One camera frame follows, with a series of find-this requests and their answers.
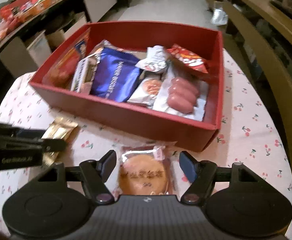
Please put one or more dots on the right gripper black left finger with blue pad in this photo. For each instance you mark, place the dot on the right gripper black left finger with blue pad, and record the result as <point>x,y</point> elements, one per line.
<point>94,175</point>

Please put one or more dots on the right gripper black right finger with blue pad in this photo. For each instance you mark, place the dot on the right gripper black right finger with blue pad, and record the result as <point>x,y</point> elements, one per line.
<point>200,174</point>

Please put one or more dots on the round cake clear wrapper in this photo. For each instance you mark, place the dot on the round cake clear wrapper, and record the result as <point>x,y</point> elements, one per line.
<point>145,170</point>

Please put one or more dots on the pink sausages vacuum pack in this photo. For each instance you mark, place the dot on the pink sausages vacuum pack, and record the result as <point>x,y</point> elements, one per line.
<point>182,95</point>

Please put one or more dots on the orange brown snack pack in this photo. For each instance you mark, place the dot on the orange brown snack pack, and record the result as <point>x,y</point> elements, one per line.
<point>71,51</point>

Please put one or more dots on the blue wafer biscuit pack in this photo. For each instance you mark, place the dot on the blue wafer biscuit pack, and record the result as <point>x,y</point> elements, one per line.
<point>116,77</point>

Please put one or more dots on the white black small snack pack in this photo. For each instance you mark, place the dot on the white black small snack pack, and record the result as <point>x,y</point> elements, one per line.
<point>84,74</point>

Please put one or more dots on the red candy snack bag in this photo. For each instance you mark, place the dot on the red candy snack bag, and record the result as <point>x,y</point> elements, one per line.
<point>188,58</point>

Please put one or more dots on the white snack pouch red seal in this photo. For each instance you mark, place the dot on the white snack pouch red seal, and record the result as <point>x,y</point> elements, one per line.
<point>155,61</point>

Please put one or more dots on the red cardboard box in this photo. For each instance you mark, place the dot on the red cardboard box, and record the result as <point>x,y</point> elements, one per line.
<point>138,35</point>

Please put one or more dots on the gold brown snack bar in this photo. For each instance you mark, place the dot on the gold brown snack bar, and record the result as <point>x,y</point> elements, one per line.
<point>60,129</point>

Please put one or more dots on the cherry print tablecloth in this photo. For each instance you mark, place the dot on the cherry print tablecloth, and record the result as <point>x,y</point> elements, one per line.
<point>247,134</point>

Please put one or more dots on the white storage bin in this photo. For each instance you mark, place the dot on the white storage bin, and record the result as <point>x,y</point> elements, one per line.
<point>66,30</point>

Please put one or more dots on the pale bread clear pack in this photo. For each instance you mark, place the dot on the pale bread clear pack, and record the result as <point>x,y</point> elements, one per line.
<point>101,45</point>

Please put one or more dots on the orange flat box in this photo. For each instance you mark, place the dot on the orange flat box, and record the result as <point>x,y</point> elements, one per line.
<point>26,14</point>

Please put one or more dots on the wooden tv cabinet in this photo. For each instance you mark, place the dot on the wooden tv cabinet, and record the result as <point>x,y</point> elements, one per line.
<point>262,30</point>

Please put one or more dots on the silver foil bag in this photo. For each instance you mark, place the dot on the silver foil bag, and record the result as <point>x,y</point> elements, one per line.
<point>219,17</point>

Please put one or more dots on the dark long side table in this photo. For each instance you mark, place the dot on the dark long side table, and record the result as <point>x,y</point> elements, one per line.
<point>15,60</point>

